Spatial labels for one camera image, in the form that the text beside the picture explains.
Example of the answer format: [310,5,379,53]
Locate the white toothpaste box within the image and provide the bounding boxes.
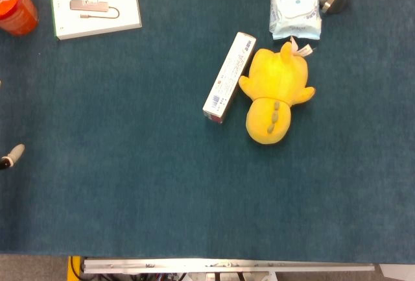
[202,32,257,125]

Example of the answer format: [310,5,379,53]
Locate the aluminium frame rail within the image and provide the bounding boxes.
[80,258,375,275]

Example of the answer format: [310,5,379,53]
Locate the wet wipes pack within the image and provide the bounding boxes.
[268,0,323,41]

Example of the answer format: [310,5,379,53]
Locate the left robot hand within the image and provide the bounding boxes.
[0,143,26,171]

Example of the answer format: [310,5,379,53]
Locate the orange plastic bottle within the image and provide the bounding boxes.
[0,0,40,37]

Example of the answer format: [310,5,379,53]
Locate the yellow plush toy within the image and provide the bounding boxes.
[238,36,316,146]

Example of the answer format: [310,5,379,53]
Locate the white USB hub box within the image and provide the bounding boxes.
[51,0,143,41]

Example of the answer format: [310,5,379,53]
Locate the yellow frame bracket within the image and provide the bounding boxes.
[67,255,86,281]

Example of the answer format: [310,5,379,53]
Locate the blue table mat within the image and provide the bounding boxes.
[0,0,415,265]

